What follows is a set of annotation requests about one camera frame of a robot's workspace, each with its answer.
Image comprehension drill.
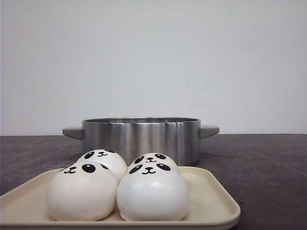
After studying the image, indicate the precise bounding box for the panda bun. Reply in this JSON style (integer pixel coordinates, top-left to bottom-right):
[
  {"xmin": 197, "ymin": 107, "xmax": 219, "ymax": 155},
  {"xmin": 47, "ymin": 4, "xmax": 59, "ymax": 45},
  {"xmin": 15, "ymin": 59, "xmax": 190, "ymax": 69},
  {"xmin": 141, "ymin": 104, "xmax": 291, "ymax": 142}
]
[
  {"xmin": 128, "ymin": 152, "xmax": 179, "ymax": 171},
  {"xmin": 46, "ymin": 161, "xmax": 118, "ymax": 221},
  {"xmin": 77, "ymin": 149, "xmax": 128, "ymax": 183},
  {"xmin": 117, "ymin": 162, "xmax": 190, "ymax": 221}
]

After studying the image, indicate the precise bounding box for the cream rectangular tray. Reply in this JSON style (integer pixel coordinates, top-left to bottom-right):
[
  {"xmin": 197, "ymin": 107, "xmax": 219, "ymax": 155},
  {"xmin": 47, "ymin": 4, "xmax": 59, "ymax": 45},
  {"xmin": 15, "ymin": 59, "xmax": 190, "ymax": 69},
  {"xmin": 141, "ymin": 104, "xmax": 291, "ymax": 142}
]
[{"xmin": 0, "ymin": 167, "xmax": 240, "ymax": 230}]

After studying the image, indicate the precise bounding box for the stainless steel pot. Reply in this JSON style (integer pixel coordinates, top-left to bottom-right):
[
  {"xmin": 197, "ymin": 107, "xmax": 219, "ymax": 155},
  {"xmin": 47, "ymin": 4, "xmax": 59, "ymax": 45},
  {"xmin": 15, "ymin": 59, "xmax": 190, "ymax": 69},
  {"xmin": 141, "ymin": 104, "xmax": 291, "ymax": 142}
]
[{"xmin": 62, "ymin": 117, "xmax": 220, "ymax": 166}]

